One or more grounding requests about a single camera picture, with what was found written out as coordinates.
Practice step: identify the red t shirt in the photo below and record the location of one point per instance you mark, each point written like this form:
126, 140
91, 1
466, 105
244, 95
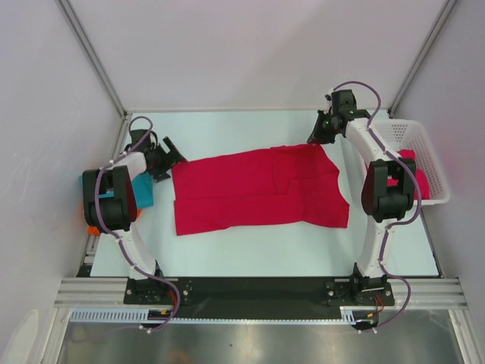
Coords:
278, 185
420, 176

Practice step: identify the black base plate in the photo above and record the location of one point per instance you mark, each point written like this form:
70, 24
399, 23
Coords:
286, 298

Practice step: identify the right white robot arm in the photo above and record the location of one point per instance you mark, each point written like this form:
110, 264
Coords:
384, 207

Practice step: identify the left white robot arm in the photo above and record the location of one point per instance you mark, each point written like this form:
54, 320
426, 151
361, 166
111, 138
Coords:
141, 263

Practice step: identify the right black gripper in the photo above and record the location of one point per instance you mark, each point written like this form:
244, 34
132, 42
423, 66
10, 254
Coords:
317, 136

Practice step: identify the red t shirt in basket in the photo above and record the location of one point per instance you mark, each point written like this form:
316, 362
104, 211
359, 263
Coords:
420, 176

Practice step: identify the orange folded t shirt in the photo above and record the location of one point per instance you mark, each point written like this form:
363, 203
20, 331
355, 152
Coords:
95, 231

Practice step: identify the teal folded t shirt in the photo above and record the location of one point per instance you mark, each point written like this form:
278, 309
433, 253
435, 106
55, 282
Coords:
144, 191

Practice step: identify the white plastic basket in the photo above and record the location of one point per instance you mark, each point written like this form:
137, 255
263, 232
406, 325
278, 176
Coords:
401, 135

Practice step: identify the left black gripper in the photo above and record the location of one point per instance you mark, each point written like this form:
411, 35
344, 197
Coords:
161, 174

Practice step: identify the white slotted cable duct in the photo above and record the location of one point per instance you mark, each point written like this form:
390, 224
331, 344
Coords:
148, 317

